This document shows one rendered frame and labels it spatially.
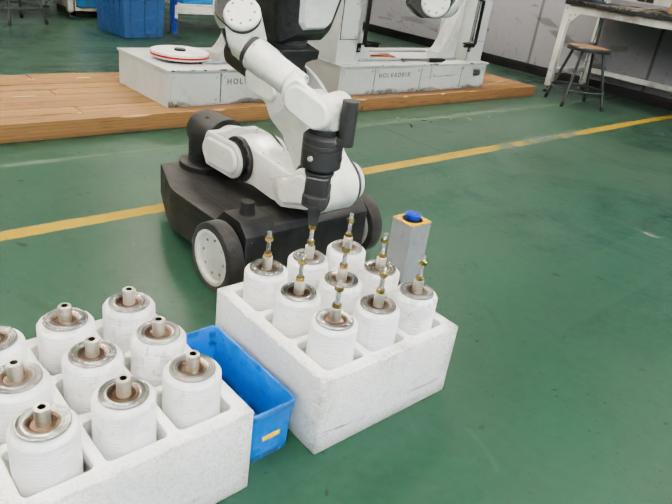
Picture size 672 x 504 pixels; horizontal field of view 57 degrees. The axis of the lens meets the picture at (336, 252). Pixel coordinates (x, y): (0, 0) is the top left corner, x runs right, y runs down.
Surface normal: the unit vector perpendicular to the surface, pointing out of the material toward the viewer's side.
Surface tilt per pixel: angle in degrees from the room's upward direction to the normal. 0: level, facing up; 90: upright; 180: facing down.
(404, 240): 90
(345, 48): 90
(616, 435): 0
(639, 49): 90
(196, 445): 90
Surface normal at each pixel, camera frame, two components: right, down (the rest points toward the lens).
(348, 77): 0.66, 0.40
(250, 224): 0.56, -0.33
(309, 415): -0.76, 0.20
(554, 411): 0.13, -0.89
